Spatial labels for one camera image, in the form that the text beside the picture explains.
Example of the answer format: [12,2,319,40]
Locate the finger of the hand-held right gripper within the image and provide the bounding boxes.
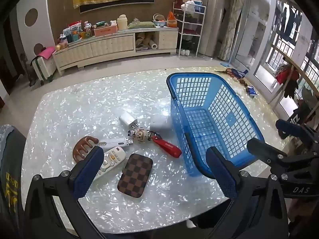
[275,119,314,140]
[246,137,289,170]

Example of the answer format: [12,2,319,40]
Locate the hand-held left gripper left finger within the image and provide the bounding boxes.
[24,146,110,239]

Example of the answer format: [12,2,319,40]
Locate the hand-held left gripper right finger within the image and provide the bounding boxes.
[206,146,291,239]

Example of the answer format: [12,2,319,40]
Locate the brown wooden massage comb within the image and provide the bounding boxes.
[73,136,100,158]

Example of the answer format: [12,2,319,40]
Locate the white remote control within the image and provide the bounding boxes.
[92,146,127,182]

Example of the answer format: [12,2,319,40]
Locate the white stick-shaped device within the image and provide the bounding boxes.
[98,138,134,148]

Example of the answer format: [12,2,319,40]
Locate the brown checkered wallet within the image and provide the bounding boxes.
[117,154,153,200]

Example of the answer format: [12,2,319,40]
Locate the astronaut figure keychain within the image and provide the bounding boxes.
[127,127,150,143]

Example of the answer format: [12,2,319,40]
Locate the white charger plug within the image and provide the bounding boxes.
[119,112,139,130]

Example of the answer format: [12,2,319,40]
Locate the white rounded case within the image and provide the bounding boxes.
[150,116,172,133]

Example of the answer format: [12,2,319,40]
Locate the blue plastic basket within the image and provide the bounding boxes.
[166,72,265,178]

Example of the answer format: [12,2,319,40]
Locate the dark hanging garment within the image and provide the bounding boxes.
[284,80,299,99]

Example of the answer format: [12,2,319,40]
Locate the red hanging garment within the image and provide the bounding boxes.
[275,65,299,85]

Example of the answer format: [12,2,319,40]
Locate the clothes drying rack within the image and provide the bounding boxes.
[270,46,319,110]

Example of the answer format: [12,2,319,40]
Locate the blue cloth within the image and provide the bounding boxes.
[230,68,248,78]

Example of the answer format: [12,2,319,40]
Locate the dark clothes on line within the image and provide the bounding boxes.
[278,0,303,43]

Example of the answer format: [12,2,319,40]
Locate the patterned curtain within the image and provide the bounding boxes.
[219,0,250,61]

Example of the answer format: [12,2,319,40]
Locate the dark wooden door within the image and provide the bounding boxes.
[0,17,25,97]

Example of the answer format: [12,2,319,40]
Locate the pink pad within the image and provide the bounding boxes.
[37,46,56,60]

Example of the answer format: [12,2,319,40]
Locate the cream TV cabinet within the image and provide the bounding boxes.
[52,27,179,76]

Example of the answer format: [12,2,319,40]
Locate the standing air conditioner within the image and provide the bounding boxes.
[197,0,225,58]

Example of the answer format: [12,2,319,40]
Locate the clutter of bottles and boxes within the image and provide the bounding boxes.
[58,21,95,45]

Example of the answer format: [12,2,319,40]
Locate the pink box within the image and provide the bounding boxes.
[94,25,118,36]

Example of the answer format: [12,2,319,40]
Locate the white metal shelf rack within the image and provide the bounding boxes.
[172,2,207,57]

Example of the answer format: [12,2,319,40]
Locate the cream jar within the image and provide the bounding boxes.
[117,14,128,30]

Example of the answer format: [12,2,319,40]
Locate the white plastic bag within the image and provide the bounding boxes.
[184,0,197,13]

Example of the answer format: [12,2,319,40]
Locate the green cushion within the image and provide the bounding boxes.
[128,21,154,29]

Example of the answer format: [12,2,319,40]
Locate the orange bag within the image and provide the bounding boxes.
[166,11,178,28]

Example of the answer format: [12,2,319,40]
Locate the pale bowl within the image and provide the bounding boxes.
[153,14,167,27]

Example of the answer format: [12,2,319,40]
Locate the cardboard box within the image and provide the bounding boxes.
[172,0,200,10]

